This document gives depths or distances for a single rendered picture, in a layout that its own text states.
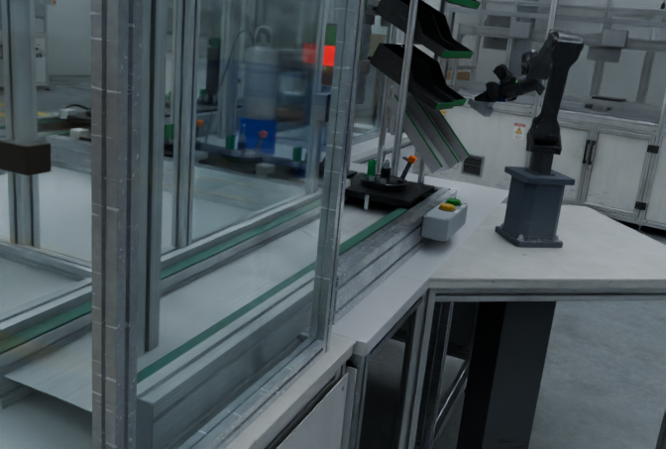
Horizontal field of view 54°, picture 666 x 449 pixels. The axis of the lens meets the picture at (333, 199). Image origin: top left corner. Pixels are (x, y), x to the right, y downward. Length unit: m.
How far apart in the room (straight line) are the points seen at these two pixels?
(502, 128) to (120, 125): 5.58
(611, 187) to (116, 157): 5.47
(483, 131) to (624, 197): 1.33
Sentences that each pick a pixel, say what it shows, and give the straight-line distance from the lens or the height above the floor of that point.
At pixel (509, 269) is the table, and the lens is 1.73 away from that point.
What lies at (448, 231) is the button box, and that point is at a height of 0.93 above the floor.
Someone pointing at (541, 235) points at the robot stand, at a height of 0.89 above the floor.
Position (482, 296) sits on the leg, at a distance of 1.67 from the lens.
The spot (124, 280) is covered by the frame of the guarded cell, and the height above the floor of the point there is 1.16.
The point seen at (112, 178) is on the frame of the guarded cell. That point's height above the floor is 1.26.
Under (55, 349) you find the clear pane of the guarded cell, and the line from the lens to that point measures 0.76.
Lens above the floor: 1.41
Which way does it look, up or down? 15 degrees down
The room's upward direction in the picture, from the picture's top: 5 degrees clockwise
